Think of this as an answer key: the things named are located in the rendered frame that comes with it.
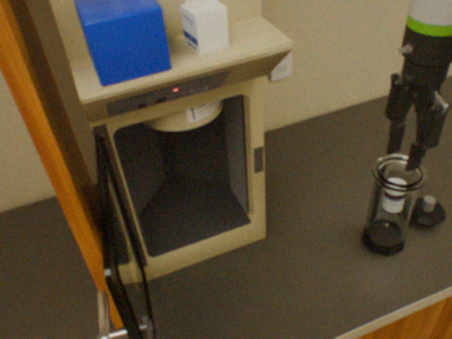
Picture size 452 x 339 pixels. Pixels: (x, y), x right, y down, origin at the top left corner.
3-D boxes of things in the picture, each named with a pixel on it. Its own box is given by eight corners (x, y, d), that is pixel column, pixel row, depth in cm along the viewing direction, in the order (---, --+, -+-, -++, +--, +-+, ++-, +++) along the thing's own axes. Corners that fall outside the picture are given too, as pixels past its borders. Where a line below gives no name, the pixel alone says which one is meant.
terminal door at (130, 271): (144, 274, 101) (99, 129, 74) (165, 414, 78) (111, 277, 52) (141, 274, 100) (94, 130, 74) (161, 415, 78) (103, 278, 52)
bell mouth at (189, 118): (128, 96, 96) (122, 73, 92) (206, 75, 100) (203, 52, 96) (149, 142, 83) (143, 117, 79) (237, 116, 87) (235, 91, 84)
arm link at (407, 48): (484, 26, 72) (442, 7, 78) (423, 43, 69) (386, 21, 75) (473, 61, 76) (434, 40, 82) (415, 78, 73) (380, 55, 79)
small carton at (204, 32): (185, 44, 69) (179, 5, 65) (213, 34, 71) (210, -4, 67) (199, 56, 65) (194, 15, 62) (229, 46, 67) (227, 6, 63)
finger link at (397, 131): (393, 128, 90) (391, 126, 90) (387, 155, 94) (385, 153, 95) (406, 124, 91) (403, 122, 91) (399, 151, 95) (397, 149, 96)
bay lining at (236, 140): (125, 189, 118) (88, 68, 95) (216, 161, 124) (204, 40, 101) (148, 258, 101) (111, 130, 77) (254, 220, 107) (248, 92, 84)
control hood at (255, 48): (85, 116, 74) (67, 60, 67) (263, 68, 82) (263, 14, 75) (97, 156, 66) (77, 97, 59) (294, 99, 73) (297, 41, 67)
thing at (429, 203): (396, 211, 116) (401, 192, 112) (426, 200, 118) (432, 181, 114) (421, 235, 109) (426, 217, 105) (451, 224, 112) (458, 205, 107)
